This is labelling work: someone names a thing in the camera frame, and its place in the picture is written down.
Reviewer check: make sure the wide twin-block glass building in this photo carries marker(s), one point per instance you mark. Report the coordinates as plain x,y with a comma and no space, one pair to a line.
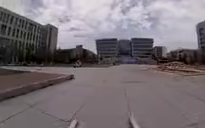
125,48

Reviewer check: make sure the low dark building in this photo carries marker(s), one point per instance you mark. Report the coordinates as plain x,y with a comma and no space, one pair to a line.
75,55

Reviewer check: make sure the grey concrete slab pavement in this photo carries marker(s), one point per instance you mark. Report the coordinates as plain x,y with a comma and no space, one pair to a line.
116,96

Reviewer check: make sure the small pale building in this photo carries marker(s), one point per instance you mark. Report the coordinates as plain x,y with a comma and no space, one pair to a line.
160,52

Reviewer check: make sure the robot's own part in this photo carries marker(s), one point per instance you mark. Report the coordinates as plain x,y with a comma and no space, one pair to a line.
72,123
133,121

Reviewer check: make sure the heap of rubble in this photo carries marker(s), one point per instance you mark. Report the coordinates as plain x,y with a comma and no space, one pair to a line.
176,67

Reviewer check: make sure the pale concrete kerb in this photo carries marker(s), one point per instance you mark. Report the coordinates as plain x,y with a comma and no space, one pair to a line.
30,87

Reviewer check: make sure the low brown building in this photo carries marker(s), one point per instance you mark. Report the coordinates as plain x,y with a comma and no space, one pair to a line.
186,56

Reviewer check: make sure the reddish brown raised bed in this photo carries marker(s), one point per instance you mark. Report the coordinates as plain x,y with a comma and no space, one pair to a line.
13,81

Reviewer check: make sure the large pale multi-storey building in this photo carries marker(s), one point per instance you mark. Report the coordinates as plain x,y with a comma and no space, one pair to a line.
13,33

